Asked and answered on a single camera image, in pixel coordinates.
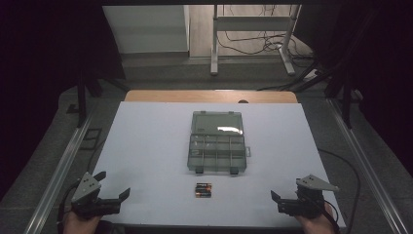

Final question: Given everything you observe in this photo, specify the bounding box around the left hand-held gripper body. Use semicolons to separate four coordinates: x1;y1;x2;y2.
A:
70;172;122;219

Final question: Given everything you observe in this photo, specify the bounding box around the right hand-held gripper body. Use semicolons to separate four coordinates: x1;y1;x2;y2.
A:
277;174;340;218

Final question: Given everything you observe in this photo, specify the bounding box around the clear plastic compartment box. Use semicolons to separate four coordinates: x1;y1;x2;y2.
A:
187;110;251;176

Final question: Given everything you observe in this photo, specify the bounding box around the person's right hand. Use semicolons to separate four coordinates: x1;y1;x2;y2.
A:
293;204;339;234

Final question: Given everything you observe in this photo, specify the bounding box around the person's left hand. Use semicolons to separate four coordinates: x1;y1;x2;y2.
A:
62;211;102;234

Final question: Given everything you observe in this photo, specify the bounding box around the white board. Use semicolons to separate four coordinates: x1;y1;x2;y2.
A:
93;100;347;229

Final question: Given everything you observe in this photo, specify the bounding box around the black stand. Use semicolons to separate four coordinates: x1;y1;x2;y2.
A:
257;59;363;130
66;62;131;129

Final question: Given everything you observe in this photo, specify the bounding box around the wooden table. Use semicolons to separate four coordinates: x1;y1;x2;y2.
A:
125;90;299;104

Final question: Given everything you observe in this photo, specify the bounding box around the white power strip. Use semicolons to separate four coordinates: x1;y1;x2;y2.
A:
302;68;321;83

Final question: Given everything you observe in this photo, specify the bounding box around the white cabinet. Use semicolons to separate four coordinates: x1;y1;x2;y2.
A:
102;4;190;55

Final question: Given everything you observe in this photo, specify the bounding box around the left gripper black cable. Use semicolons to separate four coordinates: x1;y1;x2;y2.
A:
56;178;82;226

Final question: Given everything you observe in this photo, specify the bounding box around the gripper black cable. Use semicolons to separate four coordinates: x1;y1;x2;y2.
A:
56;178;82;226
322;198;341;234

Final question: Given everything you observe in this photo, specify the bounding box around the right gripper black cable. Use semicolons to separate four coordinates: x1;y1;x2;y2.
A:
322;198;341;234

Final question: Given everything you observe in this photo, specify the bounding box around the aluminium rail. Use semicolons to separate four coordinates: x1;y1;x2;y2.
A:
325;97;411;234
23;111;95;234

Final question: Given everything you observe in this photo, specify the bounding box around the black floor cable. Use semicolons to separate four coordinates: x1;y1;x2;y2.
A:
317;147;362;234

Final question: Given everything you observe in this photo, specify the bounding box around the tangle of black cables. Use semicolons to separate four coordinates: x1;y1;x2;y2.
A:
216;4;315;61

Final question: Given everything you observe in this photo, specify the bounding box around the white desk frame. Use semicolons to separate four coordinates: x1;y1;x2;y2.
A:
209;4;303;77

